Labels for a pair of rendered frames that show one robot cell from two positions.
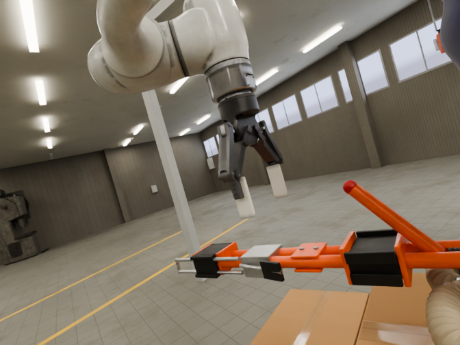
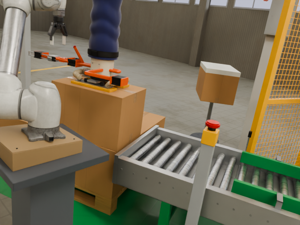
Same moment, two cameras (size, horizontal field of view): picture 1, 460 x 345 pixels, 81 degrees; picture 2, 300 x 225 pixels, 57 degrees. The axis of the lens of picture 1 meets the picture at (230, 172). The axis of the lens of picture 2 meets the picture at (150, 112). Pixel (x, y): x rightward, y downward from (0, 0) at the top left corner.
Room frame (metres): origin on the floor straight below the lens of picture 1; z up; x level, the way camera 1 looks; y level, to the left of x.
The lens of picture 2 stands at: (-1.82, -0.23, 1.46)
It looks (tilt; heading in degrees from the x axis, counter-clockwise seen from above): 18 degrees down; 345
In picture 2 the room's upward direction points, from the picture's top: 8 degrees clockwise
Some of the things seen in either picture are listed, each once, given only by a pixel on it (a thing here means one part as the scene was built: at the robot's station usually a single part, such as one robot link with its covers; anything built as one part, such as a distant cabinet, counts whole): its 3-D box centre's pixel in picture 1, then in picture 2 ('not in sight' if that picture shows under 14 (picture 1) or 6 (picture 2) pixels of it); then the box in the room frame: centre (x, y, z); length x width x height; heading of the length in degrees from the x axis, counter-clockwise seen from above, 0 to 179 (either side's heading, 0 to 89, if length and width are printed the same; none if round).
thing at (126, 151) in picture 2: not in sight; (139, 141); (0.05, -0.69, 0.58); 0.70 x 0.03 x 0.06; 143
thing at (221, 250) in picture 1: (216, 257); (41, 54); (0.64, 0.09, 1.07); 0.08 x 0.07 x 0.05; 53
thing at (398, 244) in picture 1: (376, 255); (75, 62); (0.42, -0.19, 1.07); 0.10 x 0.08 x 0.06; 143
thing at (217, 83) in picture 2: not in sight; (215, 81); (1.39, -1.92, 0.82); 0.60 x 0.40 x 0.40; 163
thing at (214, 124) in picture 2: not in sight; (212, 125); (-0.70, -0.85, 1.02); 0.07 x 0.07 x 0.04
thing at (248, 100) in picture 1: (242, 122); (58, 22); (0.52, -0.05, 1.35); 0.08 x 0.07 x 0.09; 143
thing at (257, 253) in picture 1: (263, 260); (53, 58); (0.55, -0.02, 1.07); 0.07 x 0.07 x 0.04; 53
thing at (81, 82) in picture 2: not in sight; (93, 83); (0.20, -0.33, 0.97); 0.34 x 0.10 x 0.05; 53
